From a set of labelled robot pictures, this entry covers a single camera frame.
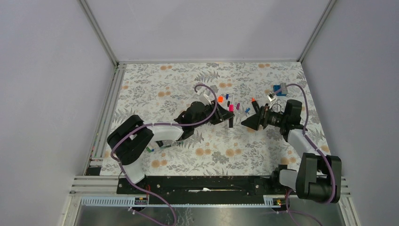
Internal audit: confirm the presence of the black highlighter pink cap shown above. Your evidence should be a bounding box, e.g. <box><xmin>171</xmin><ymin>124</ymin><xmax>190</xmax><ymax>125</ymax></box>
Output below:
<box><xmin>228</xmin><ymin>104</ymin><xmax>234</xmax><ymax>128</ymax></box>

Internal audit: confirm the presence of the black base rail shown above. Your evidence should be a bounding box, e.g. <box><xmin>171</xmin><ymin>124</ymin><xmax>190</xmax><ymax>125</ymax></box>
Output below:
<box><xmin>116</xmin><ymin>176</ymin><xmax>287</xmax><ymax>206</ymax></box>

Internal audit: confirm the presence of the black highlighter blue cap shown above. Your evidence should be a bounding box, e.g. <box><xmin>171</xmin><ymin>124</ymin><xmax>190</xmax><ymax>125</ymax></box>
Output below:
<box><xmin>156</xmin><ymin>141</ymin><xmax>164</xmax><ymax>147</ymax></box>

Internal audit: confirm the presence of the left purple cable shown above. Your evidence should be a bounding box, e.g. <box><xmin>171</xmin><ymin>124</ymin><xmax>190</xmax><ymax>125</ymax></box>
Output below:
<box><xmin>111</xmin><ymin>83</ymin><xmax>219</xmax><ymax>226</ymax></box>

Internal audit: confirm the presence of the purple cable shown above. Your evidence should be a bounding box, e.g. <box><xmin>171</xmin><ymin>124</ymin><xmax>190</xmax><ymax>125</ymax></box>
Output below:
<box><xmin>274</xmin><ymin>83</ymin><xmax>337</xmax><ymax>226</ymax></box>
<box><xmin>111</xmin><ymin>83</ymin><xmax>219</xmax><ymax>226</ymax></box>

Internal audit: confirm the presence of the black highlighter orange cap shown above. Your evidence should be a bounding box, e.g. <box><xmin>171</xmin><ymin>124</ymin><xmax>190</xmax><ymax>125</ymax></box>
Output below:
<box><xmin>251</xmin><ymin>98</ymin><xmax>260</xmax><ymax>114</ymax></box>

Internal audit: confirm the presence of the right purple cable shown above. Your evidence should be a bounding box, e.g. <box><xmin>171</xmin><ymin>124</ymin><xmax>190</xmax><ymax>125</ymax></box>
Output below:
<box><xmin>274</xmin><ymin>83</ymin><xmax>337</xmax><ymax>226</ymax></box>

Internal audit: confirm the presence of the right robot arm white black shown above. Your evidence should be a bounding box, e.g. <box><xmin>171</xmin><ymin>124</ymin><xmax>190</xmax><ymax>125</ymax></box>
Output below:
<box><xmin>241</xmin><ymin>99</ymin><xmax>342</xmax><ymax>203</ymax></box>

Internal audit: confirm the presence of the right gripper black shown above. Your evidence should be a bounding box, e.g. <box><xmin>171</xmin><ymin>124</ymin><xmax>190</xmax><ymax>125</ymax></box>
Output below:
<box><xmin>241</xmin><ymin>104</ymin><xmax>287</xmax><ymax>131</ymax></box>

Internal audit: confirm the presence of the floral patterned table mat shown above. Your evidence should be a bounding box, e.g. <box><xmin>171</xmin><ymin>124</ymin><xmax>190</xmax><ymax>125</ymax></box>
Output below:
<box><xmin>110</xmin><ymin>62</ymin><xmax>330</xmax><ymax>176</ymax></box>

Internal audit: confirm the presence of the blue box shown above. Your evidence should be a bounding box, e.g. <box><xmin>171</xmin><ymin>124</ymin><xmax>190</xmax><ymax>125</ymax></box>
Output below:
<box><xmin>273</xmin><ymin>83</ymin><xmax>288</xmax><ymax>97</ymax></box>

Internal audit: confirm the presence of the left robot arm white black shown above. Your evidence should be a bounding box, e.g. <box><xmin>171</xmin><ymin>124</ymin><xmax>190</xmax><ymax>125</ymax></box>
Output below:
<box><xmin>107</xmin><ymin>101</ymin><xmax>235</xmax><ymax>194</ymax></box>

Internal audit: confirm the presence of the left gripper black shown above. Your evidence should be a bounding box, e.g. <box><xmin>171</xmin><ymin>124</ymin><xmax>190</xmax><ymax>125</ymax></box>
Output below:
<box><xmin>193</xmin><ymin>100</ymin><xmax>234</xmax><ymax>129</ymax></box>

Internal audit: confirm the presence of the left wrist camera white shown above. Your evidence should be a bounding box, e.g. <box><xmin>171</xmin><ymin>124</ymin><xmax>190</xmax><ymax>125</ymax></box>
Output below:
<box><xmin>199</xmin><ymin>90</ymin><xmax>212</xmax><ymax>105</ymax></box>

